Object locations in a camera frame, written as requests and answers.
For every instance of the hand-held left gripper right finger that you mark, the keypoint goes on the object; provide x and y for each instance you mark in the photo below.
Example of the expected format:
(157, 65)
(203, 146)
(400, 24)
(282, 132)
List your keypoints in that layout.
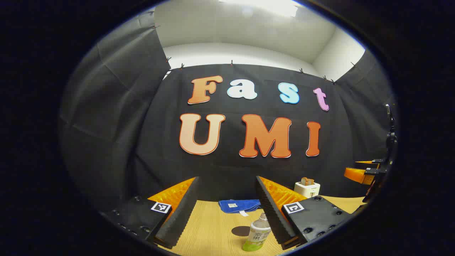
(273, 220)

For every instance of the dark round coaster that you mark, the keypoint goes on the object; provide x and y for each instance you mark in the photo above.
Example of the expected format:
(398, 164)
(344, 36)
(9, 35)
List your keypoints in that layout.
(240, 231)

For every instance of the blue towel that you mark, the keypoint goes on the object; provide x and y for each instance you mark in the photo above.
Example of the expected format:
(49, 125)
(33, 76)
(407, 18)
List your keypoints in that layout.
(238, 205)

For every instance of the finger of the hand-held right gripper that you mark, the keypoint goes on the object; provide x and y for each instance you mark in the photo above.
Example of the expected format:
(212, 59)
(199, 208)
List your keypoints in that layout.
(357, 174)
(368, 164)

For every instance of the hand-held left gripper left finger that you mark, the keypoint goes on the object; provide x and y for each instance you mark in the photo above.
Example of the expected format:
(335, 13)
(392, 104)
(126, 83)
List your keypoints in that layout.
(179, 220)

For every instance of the cream toaster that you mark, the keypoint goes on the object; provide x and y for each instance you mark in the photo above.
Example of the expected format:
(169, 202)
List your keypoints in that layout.
(308, 190)

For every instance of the white green label water bottle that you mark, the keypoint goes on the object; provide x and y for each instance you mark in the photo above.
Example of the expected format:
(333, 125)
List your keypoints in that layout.
(256, 234)

